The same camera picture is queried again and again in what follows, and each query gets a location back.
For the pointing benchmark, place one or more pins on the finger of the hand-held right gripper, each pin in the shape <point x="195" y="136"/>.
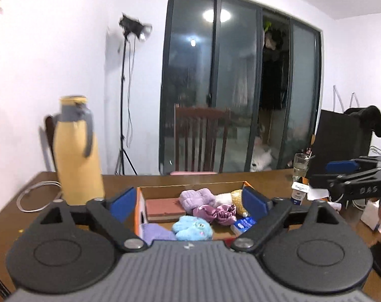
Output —
<point x="325" y="181"/>
<point x="341" y="166"/>

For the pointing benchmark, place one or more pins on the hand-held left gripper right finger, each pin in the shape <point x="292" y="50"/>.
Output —
<point x="252" y="204"/>

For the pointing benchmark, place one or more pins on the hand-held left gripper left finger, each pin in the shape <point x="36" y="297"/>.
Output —
<point x="126" y="204"/>

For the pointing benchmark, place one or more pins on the red cardboard box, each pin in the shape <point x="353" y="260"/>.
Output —
<point x="138" y="207"/>

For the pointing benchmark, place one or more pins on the blue tissue packet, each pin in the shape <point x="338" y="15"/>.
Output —
<point x="244" y="225"/>

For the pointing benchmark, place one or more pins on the pink satin scrunchie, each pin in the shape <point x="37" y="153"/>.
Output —
<point x="215" y="214"/>

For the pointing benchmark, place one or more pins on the lavender fluffy glove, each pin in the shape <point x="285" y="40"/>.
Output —
<point x="157" y="234"/>

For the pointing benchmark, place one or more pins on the light purple fluffy cloth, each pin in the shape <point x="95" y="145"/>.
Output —
<point x="196" y="198"/>

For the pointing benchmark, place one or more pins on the blue fluffy glove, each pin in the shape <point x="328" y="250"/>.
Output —
<point x="190" y="228"/>

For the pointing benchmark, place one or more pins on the white soft pad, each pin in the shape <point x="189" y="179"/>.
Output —
<point x="223" y="198"/>

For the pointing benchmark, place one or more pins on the yellow loofah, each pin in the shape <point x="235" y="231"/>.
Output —
<point x="237" y="201"/>

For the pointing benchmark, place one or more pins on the white paper scrap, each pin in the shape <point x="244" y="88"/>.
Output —
<point x="318" y="194"/>

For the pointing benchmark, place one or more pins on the black box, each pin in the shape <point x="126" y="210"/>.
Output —
<point x="341" y="144"/>

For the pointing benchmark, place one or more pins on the clear drinking glass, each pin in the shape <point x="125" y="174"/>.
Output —
<point x="300" y="166"/>

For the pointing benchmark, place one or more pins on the small white carton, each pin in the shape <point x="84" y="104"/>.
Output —
<point x="299" y="193"/>

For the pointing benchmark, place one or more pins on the pink brick sponge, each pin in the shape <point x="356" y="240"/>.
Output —
<point x="163" y="209"/>

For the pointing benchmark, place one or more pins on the black garment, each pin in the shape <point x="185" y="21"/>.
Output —
<point x="366" y="118"/>

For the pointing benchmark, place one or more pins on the yellow thermos jug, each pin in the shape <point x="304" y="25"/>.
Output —
<point x="77" y="163"/>

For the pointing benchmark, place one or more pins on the brown wooden chair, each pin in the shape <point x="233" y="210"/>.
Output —
<point x="200" y="138"/>

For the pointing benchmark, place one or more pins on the dark-framed glass sliding door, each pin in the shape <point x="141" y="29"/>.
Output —
<point x="240" y="100"/>

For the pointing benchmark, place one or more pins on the hanging clothes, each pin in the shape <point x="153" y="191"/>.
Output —
<point x="272" y="37"/>

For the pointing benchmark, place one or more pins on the studio light on stand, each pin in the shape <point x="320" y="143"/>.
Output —
<point x="135" y="26"/>

